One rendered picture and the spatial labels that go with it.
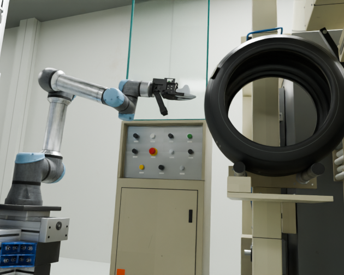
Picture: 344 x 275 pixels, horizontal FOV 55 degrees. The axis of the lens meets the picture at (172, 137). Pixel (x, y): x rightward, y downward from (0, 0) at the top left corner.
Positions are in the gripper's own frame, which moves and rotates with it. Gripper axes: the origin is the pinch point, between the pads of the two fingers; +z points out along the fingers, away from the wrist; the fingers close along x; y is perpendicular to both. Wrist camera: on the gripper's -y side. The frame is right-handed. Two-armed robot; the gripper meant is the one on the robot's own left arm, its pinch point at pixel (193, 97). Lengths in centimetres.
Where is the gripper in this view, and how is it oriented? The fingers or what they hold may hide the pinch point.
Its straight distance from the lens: 149.0
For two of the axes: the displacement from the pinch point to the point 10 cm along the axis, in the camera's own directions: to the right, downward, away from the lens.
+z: 9.6, 1.2, -2.4
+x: 2.2, 2.1, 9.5
